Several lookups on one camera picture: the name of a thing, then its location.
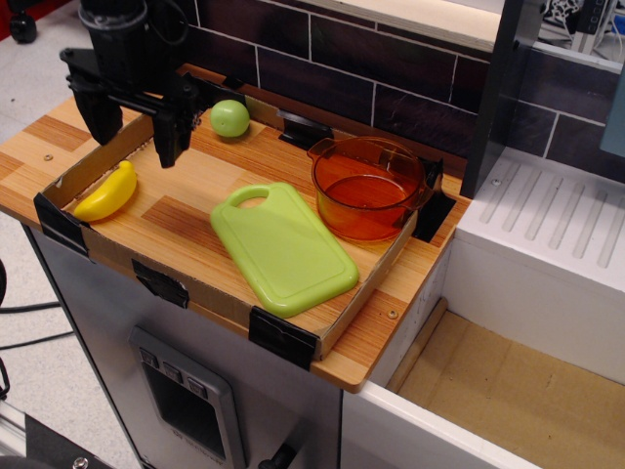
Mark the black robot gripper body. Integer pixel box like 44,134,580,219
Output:
60,30,198,129

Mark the black floor cable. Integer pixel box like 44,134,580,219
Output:
0,258,74,402

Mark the white toy sink unit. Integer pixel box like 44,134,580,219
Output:
341,149,624,468

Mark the green plastic cutting board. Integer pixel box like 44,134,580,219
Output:
210,183,359,319

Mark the black caster wheel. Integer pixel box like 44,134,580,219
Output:
9,12,37,44

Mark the dark grey vertical post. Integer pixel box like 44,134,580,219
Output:
460,1,544,198

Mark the orange transparent pot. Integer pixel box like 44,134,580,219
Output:
307,137,434,241

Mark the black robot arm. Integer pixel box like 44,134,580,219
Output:
60,1,202,168

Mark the yellow toy banana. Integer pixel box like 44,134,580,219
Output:
73,160,138,222

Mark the green toy apple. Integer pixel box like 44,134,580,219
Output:
210,100,250,138

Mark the cardboard fence with black tape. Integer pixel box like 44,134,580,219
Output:
33,65,469,388

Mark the grey toy dishwasher cabinet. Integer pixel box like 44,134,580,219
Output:
27,230,342,468

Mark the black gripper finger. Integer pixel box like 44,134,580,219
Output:
72,87,123,146
152,111,193,168

